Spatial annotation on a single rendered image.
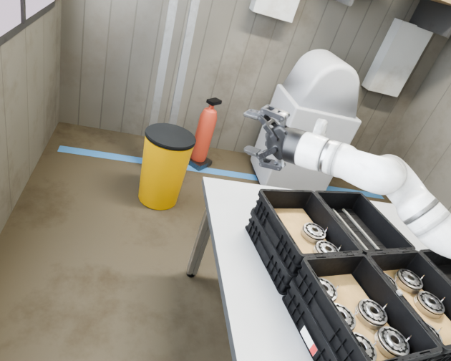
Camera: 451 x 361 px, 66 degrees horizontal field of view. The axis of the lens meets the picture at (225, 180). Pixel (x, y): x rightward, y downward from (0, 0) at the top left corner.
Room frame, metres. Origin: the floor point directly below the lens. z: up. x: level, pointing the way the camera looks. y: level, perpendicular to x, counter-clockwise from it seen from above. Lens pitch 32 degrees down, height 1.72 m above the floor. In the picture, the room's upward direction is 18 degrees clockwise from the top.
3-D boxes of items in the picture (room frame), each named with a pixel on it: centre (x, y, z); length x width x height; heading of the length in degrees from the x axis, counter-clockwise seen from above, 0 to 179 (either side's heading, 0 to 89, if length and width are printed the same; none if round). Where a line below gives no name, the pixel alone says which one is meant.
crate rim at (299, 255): (1.21, -0.37, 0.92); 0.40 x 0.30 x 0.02; 29
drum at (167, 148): (2.22, 0.47, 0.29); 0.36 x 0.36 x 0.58
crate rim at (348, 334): (0.86, -0.57, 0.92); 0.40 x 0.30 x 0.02; 29
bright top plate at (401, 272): (1.13, -0.84, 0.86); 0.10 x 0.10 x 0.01
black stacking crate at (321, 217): (1.21, -0.37, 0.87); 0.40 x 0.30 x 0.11; 29
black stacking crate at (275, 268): (1.21, -0.37, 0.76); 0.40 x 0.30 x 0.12; 29
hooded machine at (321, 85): (3.11, -0.57, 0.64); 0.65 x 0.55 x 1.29; 109
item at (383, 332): (0.79, -0.68, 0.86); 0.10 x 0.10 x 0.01
